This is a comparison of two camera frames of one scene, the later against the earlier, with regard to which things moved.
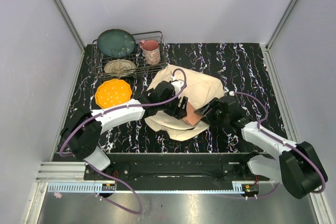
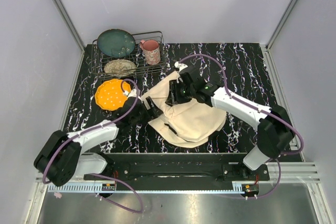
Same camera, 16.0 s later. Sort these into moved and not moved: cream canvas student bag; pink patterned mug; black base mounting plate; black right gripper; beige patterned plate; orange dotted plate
Moved: black right gripper; cream canvas student bag
Not moved: black base mounting plate; pink patterned mug; orange dotted plate; beige patterned plate
